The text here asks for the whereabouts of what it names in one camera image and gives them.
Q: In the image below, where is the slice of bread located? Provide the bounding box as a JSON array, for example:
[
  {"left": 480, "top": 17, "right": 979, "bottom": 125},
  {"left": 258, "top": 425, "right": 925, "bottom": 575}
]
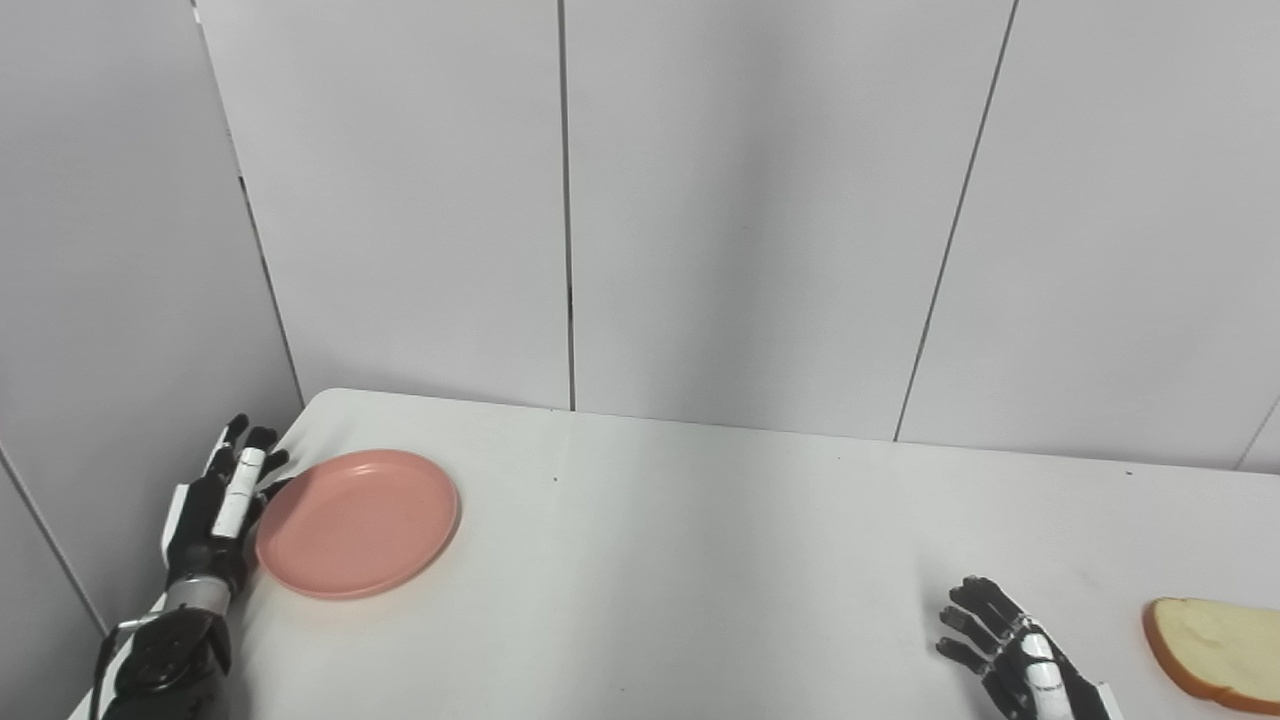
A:
[{"left": 1142, "top": 597, "right": 1280, "bottom": 716}]

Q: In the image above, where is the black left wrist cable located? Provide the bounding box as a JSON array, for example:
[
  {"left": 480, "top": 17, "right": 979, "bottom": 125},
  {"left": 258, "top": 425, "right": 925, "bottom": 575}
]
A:
[{"left": 86, "top": 618, "right": 151, "bottom": 720}]

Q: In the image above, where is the pink plate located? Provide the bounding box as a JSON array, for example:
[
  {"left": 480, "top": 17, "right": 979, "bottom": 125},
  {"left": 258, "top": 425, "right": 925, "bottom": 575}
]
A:
[{"left": 255, "top": 449, "right": 462, "bottom": 601}]

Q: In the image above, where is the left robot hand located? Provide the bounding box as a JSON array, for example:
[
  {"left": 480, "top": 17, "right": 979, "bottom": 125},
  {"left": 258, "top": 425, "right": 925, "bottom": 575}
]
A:
[{"left": 161, "top": 414, "right": 295, "bottom": 599}]

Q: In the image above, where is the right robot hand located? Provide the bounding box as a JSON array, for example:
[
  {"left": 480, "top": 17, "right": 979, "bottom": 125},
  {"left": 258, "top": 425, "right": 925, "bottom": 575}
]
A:
[{"left": 936, "top": 575, "right": 1123, "bottom": 720}]

